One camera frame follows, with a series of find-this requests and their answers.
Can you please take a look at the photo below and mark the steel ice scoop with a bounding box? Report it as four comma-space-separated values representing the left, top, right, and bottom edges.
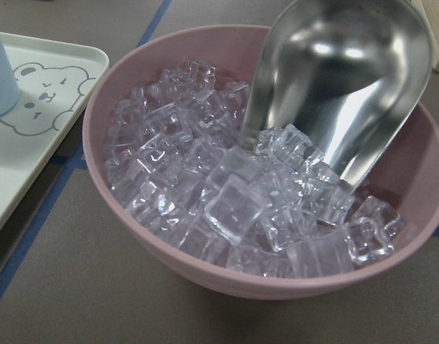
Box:
239, 1, 433, 193

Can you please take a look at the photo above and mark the pile of clear ice cubes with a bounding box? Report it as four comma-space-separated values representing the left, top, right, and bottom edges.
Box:
103, 60, 405, 278

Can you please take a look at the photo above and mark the light blue cup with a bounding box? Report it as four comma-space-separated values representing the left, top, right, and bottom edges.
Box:
0, 36, 20, 117

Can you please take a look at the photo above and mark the white bear tray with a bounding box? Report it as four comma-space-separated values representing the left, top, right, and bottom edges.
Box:
0, 33, 110, 231

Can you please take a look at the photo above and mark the pink bowl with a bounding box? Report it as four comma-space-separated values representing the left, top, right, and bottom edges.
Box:
82, 24, 439, 300

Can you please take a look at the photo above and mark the bamboo cutting board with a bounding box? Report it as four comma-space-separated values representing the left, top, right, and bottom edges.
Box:
415, 0, 439, 72

